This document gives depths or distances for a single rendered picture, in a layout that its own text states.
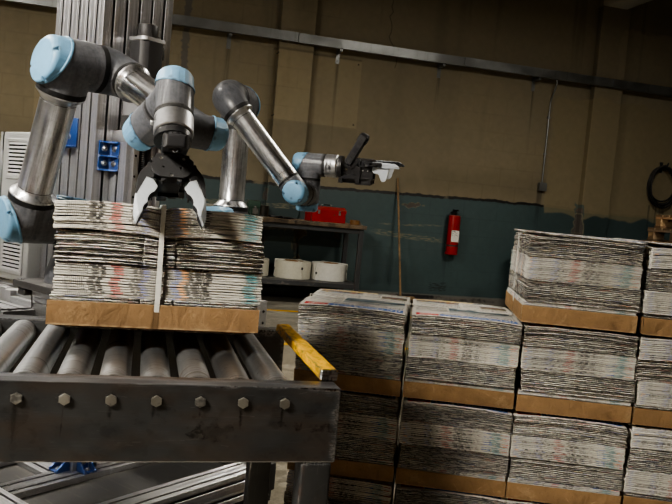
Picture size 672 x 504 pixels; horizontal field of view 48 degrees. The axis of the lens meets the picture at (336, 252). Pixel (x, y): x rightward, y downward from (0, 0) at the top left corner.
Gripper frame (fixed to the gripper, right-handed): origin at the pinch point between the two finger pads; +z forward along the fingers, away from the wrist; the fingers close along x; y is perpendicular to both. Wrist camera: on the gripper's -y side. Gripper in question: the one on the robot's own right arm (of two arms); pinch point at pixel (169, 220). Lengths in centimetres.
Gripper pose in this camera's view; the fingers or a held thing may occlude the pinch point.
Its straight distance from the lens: 132.9
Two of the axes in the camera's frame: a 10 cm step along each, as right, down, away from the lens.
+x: -9.7, -0.5, -2.4
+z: 0.7, 8.7, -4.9
